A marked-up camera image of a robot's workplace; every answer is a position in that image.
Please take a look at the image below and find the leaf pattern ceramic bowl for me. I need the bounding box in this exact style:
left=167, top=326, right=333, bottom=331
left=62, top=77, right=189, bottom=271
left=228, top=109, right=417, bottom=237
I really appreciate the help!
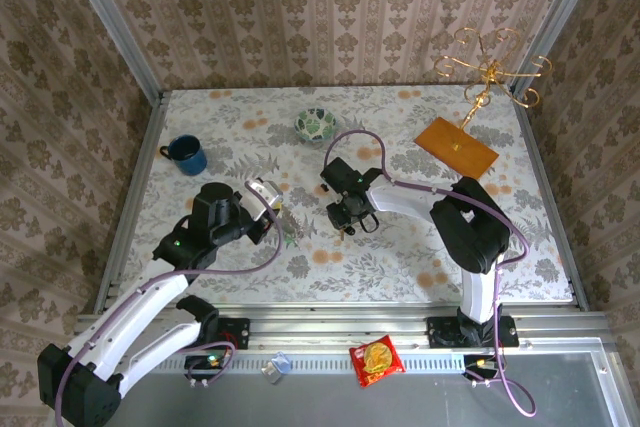
left=292, top=107, right=339, bottom=145

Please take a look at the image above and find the floral tablecloth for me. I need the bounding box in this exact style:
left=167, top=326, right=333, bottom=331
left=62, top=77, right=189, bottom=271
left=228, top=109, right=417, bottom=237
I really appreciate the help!
left=117, top=86, right=574, bottom=306

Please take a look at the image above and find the dark blue enamel mug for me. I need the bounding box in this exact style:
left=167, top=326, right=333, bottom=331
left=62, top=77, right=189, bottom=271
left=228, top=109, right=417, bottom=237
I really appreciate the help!
left=158, top=134, right=209, bottom=178

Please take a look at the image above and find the red snack packet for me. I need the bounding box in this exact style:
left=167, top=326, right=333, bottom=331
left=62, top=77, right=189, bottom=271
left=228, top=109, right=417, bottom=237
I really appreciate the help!
left=347, top=333, right=407, bottom=390

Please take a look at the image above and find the small blue silver packet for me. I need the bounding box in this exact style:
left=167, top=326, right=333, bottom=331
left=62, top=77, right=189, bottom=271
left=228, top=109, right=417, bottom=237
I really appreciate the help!
left=259, top=350, right=293, bottom=386

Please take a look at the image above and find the black controller board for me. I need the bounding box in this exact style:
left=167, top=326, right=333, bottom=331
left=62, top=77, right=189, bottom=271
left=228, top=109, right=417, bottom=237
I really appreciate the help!
left=463, top=352, right=504, bottom=383
left=183, top=352, right=232, bottom=383

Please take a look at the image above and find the grey metal sheet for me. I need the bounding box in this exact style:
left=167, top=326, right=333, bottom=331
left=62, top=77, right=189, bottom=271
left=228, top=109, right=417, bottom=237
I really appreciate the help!
left=49, top=352, right=624, bottom=427

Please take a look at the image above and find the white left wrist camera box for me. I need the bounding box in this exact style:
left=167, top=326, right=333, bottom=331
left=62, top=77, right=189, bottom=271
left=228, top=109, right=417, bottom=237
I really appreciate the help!
left=243, top=177, right=285, bottom=223

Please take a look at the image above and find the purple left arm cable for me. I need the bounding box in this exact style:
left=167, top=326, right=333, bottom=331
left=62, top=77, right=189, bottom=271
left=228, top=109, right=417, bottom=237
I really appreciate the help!
left=53, top=214, right=282, bottom=427

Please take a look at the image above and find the aluminium table edge rail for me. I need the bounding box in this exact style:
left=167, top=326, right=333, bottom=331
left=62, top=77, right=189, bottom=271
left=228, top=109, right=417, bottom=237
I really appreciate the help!
left=94, top=91, right=169, bottom=311
left=514, top=91, right=589, bottom=311

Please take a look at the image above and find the aluminium mounting rail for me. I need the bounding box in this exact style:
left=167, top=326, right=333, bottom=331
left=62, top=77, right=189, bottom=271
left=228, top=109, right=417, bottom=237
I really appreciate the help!
left=77, top=303, right=609, bottom=354

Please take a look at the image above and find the gold wire stand wooden base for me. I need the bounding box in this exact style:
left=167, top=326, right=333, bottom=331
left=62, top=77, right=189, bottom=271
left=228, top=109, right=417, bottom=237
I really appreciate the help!
left=413, top=26, right=554, bottom=184

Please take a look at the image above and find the grey slotted cable duct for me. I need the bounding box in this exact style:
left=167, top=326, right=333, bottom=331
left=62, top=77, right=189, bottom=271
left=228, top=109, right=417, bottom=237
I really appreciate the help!
left=112, top=350, right=507, bottom=375

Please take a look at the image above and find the aluminium frame post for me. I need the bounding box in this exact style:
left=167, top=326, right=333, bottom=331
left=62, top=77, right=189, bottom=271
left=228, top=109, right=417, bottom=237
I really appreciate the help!
left=54, top=0, right=167, bottom=106
left=514, top=0, right=611, bottom=98

